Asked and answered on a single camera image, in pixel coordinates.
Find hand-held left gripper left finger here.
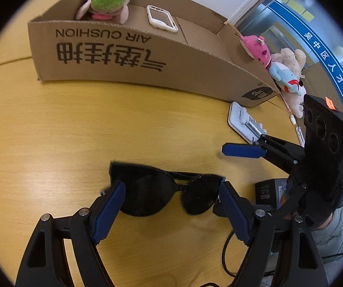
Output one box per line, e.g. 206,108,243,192
15,180,127,287

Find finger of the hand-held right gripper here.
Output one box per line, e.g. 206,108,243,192
271,177,306,220
222,134,306,183

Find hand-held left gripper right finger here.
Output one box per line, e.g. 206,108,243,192
218,181,330,287

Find black sunglasses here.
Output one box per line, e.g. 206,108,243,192
101,161,226,216

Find long cardboard box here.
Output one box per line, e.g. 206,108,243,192
27,0,281,108

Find person's right forearm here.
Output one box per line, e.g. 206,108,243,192
313,206,343,258

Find small black box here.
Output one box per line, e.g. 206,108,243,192
254,178,290,210

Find white plastic stand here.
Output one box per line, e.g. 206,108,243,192
228,102,267,144

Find pink stick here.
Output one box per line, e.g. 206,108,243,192
280,93,296,126

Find white and red plush toy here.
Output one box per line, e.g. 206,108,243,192
282,79,308,118

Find blue plush toy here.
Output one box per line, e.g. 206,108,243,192
268,61,300,94

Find pink plush toy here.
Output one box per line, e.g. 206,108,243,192
240,35,272,72

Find beige plush toy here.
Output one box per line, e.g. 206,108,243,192
271,48,306,78

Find glass door with blue band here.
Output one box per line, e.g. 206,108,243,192
234,0,343,216

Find white phone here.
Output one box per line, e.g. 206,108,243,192
146,5,179,33

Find black cable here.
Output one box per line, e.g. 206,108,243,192
221,230,343,287

